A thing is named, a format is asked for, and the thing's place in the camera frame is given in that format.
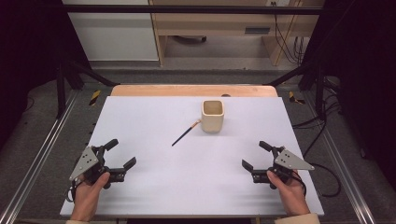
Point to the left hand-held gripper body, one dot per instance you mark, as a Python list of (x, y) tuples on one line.
[(88, 161)]

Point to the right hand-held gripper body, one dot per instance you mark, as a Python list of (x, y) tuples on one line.
[(289, 161)]

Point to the beige square cup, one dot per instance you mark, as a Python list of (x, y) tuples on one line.
[(212, 124)]

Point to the person's right hand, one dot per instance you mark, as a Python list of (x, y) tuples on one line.
[(291, 194)]

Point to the person's left hand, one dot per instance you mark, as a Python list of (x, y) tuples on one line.
[(87, 196)]

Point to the yellow black tape marker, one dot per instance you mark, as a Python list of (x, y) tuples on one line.
[(294, 98), (95, 97)]

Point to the white board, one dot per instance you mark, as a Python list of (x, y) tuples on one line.
[(186, 174)]

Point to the black metal stand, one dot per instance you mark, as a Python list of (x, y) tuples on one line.
[(319, 93), (61, 93)]

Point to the wooden table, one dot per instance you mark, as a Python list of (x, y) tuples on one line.
[(174, 90)]

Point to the white cabinet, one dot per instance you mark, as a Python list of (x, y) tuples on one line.
[(115, 37)]

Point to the black curtain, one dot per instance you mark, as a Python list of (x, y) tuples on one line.
[(25, 46), (367, 62)]

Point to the light wooden desk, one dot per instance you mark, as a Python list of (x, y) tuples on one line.
[(218, 21)]

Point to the aluminium floor rail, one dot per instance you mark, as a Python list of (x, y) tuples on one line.
[(351, 186), (39, 155)]

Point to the black horizontal frame bar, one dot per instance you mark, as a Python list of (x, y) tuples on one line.
[(186, 9)]

